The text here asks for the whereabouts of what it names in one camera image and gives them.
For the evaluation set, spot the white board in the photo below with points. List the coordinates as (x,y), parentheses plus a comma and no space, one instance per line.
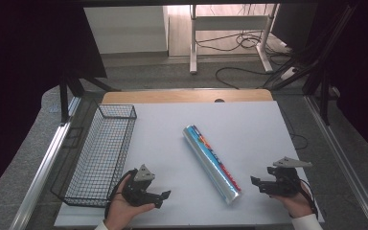
(236,127)

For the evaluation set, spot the silver foil roll blue label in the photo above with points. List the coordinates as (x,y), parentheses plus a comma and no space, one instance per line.
(211,161)

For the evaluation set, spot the black metal stand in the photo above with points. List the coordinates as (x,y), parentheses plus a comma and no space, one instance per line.
(64,96)
(325,96)

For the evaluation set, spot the dark curtain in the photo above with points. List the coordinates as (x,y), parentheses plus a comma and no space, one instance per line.
(19,64)
(367,64)

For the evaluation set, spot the person's left hand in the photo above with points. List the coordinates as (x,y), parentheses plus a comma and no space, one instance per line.
(121,207)

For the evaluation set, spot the white cabinet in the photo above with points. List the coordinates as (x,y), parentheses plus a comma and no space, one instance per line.
(124,28)

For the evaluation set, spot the white power strip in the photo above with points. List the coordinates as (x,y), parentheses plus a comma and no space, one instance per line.
(288,73)

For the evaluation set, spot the aluminium rail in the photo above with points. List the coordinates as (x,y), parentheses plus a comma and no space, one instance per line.
(41,172)
(348,166)

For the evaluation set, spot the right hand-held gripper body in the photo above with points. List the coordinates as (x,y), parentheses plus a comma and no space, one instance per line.
(284,183)

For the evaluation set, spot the wooden table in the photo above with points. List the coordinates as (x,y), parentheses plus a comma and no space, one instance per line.
(185,96)

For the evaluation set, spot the white sleeve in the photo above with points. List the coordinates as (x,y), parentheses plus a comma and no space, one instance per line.
(306,223)
(101,226)

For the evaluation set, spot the person's right hand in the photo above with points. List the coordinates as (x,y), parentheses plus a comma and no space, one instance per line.
(297,202)

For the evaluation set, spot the white metal desk frame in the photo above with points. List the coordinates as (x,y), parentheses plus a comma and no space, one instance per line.
(193,38)

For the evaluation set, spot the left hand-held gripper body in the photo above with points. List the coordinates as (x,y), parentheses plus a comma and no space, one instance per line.
(135,191)

